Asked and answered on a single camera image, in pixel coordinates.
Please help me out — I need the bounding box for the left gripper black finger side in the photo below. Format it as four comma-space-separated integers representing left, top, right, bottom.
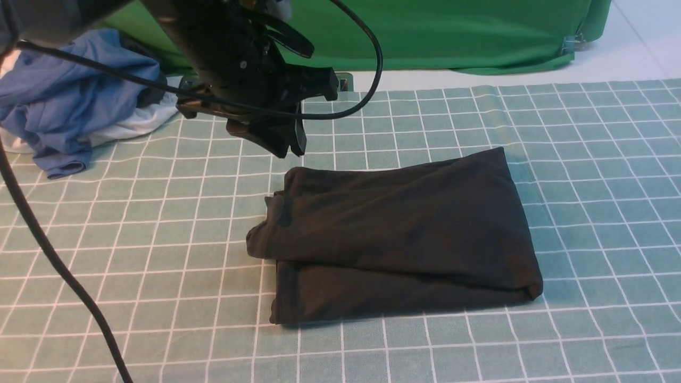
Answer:
226, 108, 307, 159

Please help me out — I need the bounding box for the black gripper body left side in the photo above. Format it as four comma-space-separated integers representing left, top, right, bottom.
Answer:
141, 0, 339, 120

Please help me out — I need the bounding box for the dark gray long-sleeve top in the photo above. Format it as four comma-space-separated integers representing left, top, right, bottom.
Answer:
246, 147, 543, 325

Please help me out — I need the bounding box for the green checkered tablecloth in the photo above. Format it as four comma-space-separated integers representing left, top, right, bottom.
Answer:
8, 79, 680, 382

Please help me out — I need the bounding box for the blue crumpled garment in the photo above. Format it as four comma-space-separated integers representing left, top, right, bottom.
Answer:
2, 49, 165, 179

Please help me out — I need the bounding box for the green backdrop cloth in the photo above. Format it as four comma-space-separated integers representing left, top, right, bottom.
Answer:
101, 0, 612, 76

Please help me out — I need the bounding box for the silver binder clip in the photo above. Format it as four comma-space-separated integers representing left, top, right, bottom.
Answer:
560, 34, 588, 54

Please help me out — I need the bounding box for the black cable left side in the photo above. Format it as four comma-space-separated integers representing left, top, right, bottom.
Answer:
0, 0, 384, 383

